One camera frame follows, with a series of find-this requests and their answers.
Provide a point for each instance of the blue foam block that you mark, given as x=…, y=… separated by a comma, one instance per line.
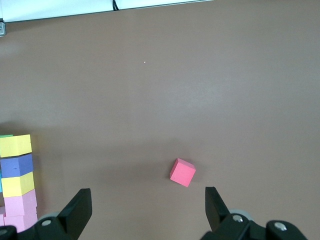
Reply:
x=1, y=181

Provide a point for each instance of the purple foam block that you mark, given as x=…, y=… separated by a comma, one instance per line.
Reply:
x=16, y=165

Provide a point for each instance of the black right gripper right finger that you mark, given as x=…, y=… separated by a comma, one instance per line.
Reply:
x=217, y=212

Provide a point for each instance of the brown table cover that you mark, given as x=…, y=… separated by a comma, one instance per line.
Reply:
x=175, y=100

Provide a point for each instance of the yellow foam block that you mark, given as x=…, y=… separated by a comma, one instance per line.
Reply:
x=17, y=185
x=15, y=146

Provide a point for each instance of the green foam block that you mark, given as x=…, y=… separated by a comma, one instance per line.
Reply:
x=5, y=135

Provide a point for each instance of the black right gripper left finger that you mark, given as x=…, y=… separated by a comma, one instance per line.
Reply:
x=75, y=215

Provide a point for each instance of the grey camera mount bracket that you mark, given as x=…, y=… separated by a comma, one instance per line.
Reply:
x=2, y=28

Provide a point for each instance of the pink foam block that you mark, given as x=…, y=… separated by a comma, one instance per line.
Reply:
x=17, y=222
x=2, y=220
x=21, y=203

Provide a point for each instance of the red foam block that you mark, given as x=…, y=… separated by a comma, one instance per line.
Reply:
x=182, y=172

